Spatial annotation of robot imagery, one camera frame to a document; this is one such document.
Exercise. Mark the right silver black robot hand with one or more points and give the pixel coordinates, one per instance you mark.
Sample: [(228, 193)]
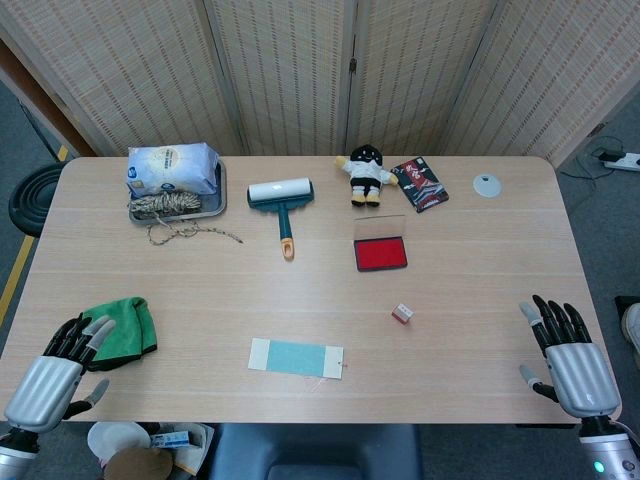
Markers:
[(582, 375)]

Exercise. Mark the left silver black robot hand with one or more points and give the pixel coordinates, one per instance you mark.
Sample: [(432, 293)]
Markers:
[(45, 385)]

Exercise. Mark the red and white stamp block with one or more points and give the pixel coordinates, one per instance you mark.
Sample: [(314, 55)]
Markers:
[(402, 313)]

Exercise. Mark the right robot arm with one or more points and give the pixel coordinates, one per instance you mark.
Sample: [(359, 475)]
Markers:
[(607, 450)]

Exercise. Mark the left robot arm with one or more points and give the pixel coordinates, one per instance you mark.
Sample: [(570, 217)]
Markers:
[(15, 452)]

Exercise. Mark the white round bowl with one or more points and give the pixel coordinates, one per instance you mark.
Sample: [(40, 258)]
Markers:
[(112, 437)]

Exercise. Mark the green cloth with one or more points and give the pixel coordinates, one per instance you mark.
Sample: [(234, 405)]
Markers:
[(122, 332)]

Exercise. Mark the brown round plush item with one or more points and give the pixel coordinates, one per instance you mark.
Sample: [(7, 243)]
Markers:
[(137, 465)]

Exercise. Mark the blue white small box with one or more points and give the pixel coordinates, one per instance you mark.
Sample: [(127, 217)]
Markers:
[(170, 440)]

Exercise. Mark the black round stool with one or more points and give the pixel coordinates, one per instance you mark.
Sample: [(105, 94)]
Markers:
[(32, 197)]

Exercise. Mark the white round table grommet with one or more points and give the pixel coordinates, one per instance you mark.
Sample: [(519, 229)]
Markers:
[(488, 185)]

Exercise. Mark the white power strip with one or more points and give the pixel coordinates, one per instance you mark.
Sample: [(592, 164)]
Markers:
[(622, 160)]

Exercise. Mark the red ink pad clear lid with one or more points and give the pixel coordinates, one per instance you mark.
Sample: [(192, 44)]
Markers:
[(380, 250)]

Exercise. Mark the dark patterned small box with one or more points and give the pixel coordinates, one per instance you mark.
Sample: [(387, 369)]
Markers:
[(420, 185)]

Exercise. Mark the teal white paper card tassel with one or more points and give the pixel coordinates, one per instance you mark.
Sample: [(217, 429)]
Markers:
[(295, 357)]

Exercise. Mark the white blue plastic bag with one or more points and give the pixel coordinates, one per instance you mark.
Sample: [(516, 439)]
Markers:
[(172, 167)]

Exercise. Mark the metal tray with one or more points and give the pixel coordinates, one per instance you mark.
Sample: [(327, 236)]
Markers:
[(220, 197)]

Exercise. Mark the dark blue chair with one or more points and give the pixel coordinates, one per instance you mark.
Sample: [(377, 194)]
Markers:
[(320, 452)]

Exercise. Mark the black white plush doll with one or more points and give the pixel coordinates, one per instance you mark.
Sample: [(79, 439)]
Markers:
[(364, 175)]

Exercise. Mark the teal lint roller orange tip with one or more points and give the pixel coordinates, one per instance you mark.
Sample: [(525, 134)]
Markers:
[(280, 197)]

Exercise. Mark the woven folding screen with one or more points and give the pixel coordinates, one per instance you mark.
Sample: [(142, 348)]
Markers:
[(300, 70)]

